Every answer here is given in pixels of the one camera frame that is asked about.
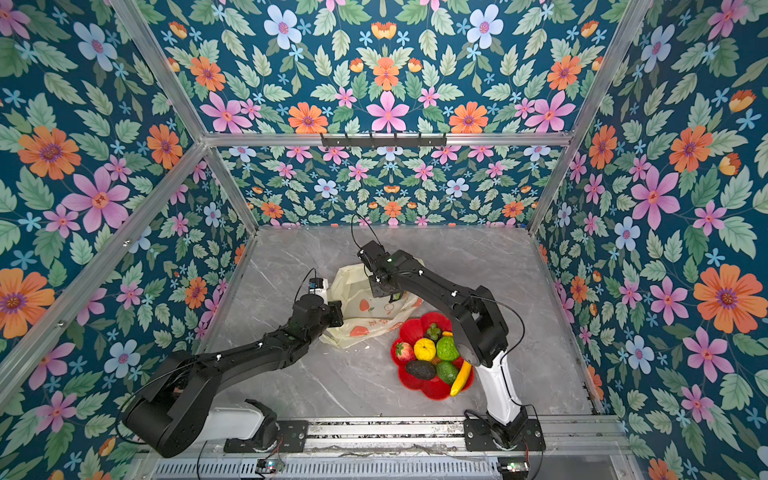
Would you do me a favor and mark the cream plastic bag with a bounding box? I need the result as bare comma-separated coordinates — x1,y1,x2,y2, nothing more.
319,263,423,349

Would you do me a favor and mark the red flower-shaped plate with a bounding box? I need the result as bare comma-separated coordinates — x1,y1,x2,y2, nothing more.
390,312,475,401

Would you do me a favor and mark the red fake strawberry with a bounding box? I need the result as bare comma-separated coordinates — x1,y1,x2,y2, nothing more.
394,341,416,365

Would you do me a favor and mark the yellow fake lemon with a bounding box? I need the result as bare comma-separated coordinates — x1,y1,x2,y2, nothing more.
413,338,437,362

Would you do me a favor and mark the light green fake custard apple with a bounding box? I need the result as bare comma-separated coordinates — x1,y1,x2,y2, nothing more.
436,336,460,362

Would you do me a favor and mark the dark fake avocado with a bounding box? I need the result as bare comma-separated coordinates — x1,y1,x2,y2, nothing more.
405,360,437,381

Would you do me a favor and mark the yellow fake banana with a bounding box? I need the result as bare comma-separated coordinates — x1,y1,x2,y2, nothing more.
450,360,473,397

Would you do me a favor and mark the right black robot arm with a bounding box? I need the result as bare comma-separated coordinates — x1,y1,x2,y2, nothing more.
357,241,528,429

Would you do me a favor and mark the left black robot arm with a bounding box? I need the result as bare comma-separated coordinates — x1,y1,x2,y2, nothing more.
121,294,343,458

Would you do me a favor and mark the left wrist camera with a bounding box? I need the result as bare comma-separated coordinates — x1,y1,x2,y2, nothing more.
308,277,329,302

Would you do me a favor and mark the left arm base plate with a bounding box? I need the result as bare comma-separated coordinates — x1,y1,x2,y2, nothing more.
224,419,309,454

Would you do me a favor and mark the black hook rail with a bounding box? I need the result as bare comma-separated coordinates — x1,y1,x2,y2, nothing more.
320,133,448,148

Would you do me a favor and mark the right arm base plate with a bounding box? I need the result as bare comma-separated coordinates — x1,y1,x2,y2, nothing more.
463,410,546,452

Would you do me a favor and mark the aluminium mounting rail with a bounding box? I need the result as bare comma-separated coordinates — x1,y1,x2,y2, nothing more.
127,415,644,479

